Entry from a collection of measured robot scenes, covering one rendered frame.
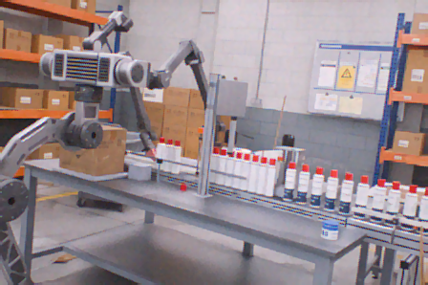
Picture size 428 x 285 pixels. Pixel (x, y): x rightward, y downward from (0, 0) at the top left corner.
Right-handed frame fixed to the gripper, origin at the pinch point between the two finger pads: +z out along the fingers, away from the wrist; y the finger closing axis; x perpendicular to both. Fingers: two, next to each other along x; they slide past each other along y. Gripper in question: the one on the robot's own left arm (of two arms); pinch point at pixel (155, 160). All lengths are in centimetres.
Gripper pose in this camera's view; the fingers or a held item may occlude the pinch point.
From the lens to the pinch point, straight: 302.8
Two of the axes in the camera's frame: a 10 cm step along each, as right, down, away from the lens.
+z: 4.5, 8.6, -2.5
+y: 5.6, -0.6, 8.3
